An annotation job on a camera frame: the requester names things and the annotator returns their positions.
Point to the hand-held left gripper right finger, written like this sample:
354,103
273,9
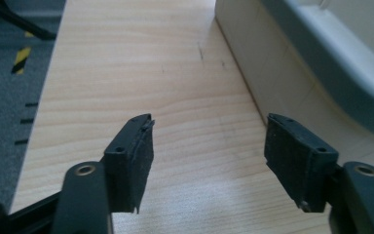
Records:
297,162

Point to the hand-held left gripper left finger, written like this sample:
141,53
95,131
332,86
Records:
128,162

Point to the grey plastic tray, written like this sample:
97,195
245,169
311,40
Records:
347,65

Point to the black metal stand leg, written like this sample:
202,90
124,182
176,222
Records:
19,22

